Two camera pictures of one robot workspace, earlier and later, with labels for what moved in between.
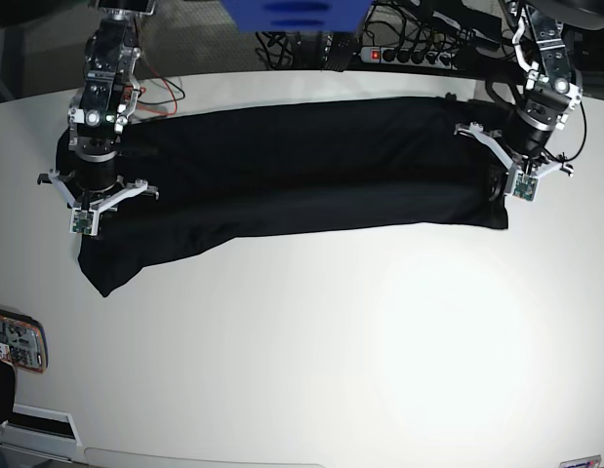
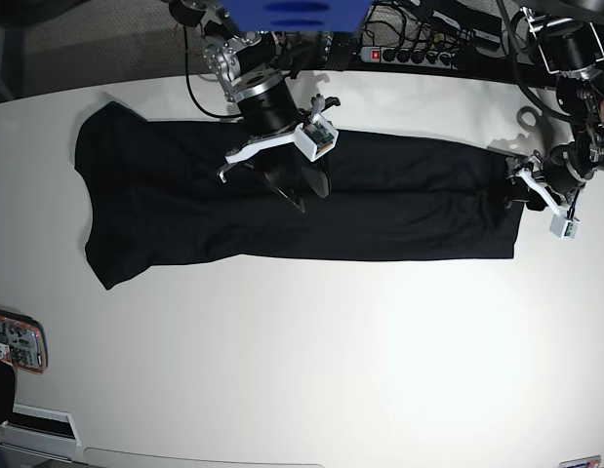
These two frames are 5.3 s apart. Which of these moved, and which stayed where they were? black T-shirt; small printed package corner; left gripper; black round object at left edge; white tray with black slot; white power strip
Moved: left gripper; black T-shirt
Stayed: black round object at left edge; white tray with black slot; white power strip; small printed package corner
